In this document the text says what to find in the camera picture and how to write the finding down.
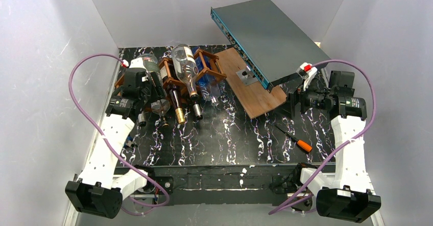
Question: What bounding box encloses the clear glass bottle dark label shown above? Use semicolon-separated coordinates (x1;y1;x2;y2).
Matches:
138;54;170;128

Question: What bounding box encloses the clear bottle white label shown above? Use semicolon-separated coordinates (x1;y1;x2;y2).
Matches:
171;44;199;101

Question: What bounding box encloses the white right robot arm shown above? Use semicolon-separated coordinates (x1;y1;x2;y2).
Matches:
288;71;381;223

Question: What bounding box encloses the brown wooden wine rack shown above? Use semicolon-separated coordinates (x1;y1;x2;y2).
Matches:
132;49;227;103

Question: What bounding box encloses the dark bottle gold cap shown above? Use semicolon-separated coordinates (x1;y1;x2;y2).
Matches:
160;63;185;125

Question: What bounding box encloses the green bottle silver cap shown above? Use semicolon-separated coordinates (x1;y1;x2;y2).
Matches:
137;111;147;127

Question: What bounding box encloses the dark bottle black cap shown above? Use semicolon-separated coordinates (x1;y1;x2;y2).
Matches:
191;98;203;120

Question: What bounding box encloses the blue glass bottle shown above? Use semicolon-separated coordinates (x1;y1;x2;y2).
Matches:
191;46;221;107

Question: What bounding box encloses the wooden board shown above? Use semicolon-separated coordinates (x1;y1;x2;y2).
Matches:
216;48;286;119

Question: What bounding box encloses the black base beam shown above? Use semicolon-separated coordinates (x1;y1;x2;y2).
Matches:
115;163;335;206

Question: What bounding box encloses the orange handled screwdriver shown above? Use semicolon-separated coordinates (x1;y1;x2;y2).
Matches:
275;126;312;153

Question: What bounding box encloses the metal bracket on board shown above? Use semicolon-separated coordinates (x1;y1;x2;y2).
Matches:
236;66;258;86

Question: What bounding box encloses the teal network switch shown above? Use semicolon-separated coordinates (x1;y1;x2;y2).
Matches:
210;0;329;92

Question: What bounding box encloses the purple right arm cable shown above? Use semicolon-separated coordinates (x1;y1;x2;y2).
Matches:
268;59;377;216

